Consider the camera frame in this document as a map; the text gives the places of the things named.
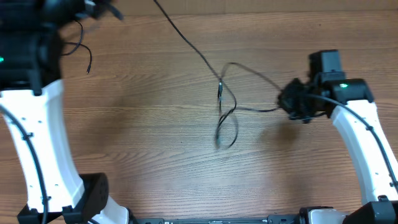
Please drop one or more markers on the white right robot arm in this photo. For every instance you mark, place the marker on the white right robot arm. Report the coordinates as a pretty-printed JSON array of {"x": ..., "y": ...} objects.
[{"x": 350, "y": 105}]

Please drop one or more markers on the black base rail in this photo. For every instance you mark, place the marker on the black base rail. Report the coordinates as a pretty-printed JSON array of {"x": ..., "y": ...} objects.
[{"x": 270, "y": 219}]

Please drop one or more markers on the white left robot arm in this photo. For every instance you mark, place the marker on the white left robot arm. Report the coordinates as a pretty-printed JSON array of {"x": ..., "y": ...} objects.
[{"x": 32, "y": 107}]

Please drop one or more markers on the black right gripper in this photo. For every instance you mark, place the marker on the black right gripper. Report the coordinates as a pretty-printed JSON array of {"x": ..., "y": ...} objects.
[{"x": 284, "y": 104}]

